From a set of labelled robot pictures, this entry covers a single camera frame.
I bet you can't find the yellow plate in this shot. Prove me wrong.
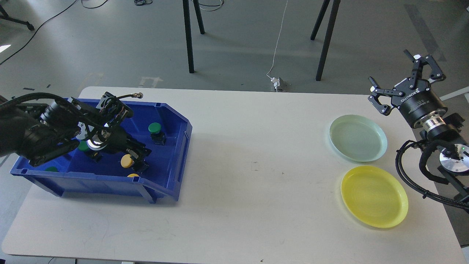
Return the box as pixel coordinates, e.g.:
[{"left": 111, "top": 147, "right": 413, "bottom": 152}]
[{"left": 340, "top": 166, "right": 409, "bottom": 229}]

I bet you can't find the light green plate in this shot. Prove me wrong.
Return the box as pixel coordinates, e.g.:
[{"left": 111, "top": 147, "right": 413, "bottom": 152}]
[{"left": 328, "top": 115, "right": 388, "bottom": 163}]

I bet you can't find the black tripod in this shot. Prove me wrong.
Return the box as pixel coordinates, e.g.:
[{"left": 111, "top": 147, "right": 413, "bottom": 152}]
[
  {"left": 310, "top": 0, "right": 341, "bottom": 81},
  {"left": 182, "top": 0, "right": 206, "bottom": 74}
]

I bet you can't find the black tripod left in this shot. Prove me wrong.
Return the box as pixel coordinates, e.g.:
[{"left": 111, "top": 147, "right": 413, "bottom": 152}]
[{"left": 182, "top": 0, "right": 206, "bottom": 74}]

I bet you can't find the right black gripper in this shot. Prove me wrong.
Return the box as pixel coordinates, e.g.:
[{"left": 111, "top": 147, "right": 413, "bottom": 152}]
[{"left": 368, "top": 50, "right": 448, "bottom": 129}]

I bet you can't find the black tripod right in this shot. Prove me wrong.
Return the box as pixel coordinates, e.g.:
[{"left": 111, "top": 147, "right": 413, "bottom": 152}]
[{"left": 310, "top": 0, "right": 341, "bottom": 81}]

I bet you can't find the black floor cable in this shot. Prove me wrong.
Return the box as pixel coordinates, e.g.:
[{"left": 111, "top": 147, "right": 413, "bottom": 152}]
[{"left": 0, "top": 0, "right": 110, "bottom": 66}]

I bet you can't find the black stand foot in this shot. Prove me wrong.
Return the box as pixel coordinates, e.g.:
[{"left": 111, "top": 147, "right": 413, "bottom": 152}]
[{"left": 0, "top": 5, "right": 35, "bottom": 31}]

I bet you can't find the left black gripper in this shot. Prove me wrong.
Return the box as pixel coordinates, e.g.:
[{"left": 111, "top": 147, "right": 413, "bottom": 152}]
[{"left": 86, "top": 126, "right": 151, "bottom": 173}]

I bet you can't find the blue plastic bin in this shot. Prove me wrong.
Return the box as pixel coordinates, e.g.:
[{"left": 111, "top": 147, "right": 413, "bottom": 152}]
[{"left": 1, "top": 92, "right": 192, "bottom": 203}]

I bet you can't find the yellow push button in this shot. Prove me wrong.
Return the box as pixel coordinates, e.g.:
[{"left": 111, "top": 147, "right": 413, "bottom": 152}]
[{"left": 119, "top": 154, "right": 149, "bottom": 169}]

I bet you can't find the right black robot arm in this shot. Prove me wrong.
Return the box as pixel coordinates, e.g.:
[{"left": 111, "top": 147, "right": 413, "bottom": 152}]
[{"left": 368, "top": 50, "right": 469, "bottom": 212}]

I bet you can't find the white power adapter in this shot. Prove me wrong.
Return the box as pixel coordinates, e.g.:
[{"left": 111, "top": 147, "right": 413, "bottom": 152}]
[{"left": 271, "top": 77, "right": 288, "bottom": 92}]

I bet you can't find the green push button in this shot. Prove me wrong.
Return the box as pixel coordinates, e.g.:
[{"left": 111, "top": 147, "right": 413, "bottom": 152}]
[
  {"left": 148, "top": 122, "right": 166, "bottom": 146},
  {"left": 78, "top": 141, "right": 103, "bottom": 163}
]

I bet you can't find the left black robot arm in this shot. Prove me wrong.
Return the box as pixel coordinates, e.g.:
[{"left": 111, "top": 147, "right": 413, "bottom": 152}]
[{"left": 0, "top": 92, "right": 151, "bottom": 173}]

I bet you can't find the green button at bin corner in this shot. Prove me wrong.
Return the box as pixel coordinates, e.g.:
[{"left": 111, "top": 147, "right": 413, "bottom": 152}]
[{"left": 45, "top": 166, "right": 59, "bottom": 172}]

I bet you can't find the white cable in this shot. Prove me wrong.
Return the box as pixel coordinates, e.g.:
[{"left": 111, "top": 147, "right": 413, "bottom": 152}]
[{"left": 266, "top": 0, "right": 288, "bottom": 78}]

